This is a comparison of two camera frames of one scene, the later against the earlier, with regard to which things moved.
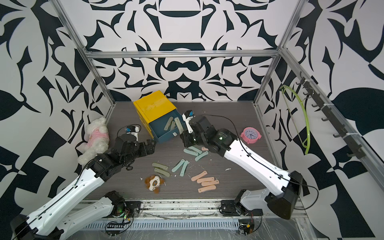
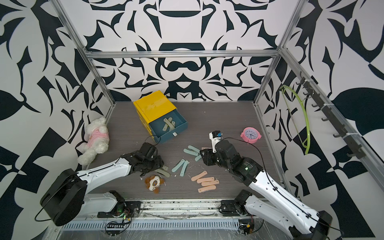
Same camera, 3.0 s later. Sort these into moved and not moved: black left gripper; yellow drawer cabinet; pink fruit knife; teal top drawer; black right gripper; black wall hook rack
Moved: black left gripper; black right gripper
Not moved: yellow drawer cabinet; teal top drawer; black wall hook rack; pink fruit knife
